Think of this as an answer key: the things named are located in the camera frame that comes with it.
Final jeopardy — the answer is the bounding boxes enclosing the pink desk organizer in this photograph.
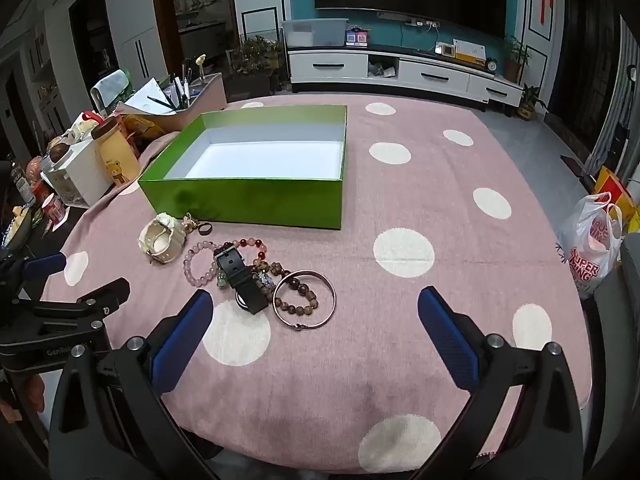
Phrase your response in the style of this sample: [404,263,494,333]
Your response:
[114,71,229,134]

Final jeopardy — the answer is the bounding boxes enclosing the orange paper bag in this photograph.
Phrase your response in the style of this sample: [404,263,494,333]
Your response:
[593,166,639,233]

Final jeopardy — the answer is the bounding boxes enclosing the white box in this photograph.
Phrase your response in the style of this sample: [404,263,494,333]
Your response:
[40,139,113,209]

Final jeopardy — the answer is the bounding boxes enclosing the black watch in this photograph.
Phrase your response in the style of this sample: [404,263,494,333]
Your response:
[214,242,268,315]

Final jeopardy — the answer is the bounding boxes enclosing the pink bead bracelet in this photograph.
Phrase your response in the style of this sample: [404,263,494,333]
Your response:
[182,239,222,288]

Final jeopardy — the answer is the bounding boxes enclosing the clear storage bin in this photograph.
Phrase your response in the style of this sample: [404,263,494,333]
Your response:
[283,18,348,48]

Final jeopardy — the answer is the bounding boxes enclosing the brown wooden bead bracelet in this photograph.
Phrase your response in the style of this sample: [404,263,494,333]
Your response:
[252,259,320,318]

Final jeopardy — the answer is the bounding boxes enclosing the green cardboard box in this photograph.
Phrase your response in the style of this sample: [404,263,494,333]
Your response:
[139,105,347,230]

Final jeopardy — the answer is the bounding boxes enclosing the potted plant in planter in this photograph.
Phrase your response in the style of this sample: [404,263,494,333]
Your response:
[224,36,284,102]

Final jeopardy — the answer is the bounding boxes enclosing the white plastic shopping bag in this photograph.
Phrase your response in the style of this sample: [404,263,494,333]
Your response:
[558,192,623,299]

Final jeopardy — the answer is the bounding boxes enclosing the white paper sheet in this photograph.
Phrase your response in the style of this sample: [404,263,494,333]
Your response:
[125,78,176,115]

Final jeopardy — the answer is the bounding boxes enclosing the red bead bracelet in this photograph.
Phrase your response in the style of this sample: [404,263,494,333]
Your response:
[219,237,269,266]

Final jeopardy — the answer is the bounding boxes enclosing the pink polka dot cloth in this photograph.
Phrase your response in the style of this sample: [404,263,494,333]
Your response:
[43,94,592,474]

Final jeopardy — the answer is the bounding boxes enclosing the small gold charm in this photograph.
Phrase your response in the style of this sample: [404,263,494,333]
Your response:
[181,212,200,234]

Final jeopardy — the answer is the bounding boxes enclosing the white tv cabinet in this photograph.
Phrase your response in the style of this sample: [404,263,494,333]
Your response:
[288,48,523,107]

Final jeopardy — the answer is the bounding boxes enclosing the silver bangle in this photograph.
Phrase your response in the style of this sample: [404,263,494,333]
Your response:
[271,268,337,333]

